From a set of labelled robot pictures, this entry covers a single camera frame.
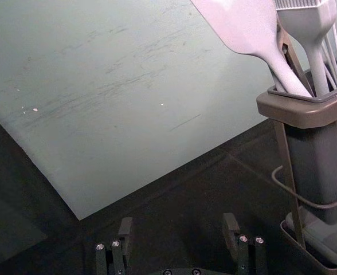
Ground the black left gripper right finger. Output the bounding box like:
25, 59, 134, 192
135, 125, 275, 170
222, 213, 267, 275

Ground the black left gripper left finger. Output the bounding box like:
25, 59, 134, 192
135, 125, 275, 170
95, 217, 134, 275

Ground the black table cloth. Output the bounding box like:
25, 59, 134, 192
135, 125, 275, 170
0, 108, 337, 275

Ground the black rack with steel bars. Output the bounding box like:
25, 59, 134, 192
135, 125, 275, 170
271, 119, 337, 275

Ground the grey utensil holder brown rim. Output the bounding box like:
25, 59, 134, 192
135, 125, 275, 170
256, 68, 337, 226

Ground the pale grey silicone spatula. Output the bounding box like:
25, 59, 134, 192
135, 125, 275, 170
189, 0, 315, 97

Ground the pale grey silicone brush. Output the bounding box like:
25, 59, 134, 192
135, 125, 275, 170
273, 0, 337, 96

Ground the plain pale wall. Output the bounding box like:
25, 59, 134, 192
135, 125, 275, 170
0, 0, 337, 221

